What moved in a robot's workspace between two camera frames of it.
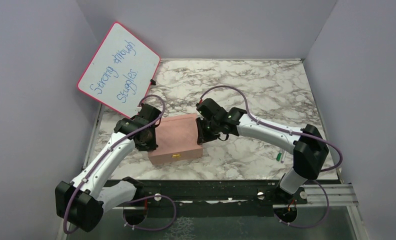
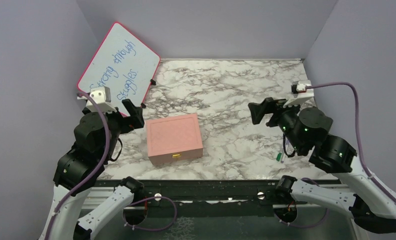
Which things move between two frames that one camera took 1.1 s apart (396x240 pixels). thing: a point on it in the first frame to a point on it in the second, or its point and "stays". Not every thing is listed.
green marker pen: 278,156 stays
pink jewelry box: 177,139 stays
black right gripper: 203,138 to 269,105
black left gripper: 150,147 to 135,120
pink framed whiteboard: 119,71 stays
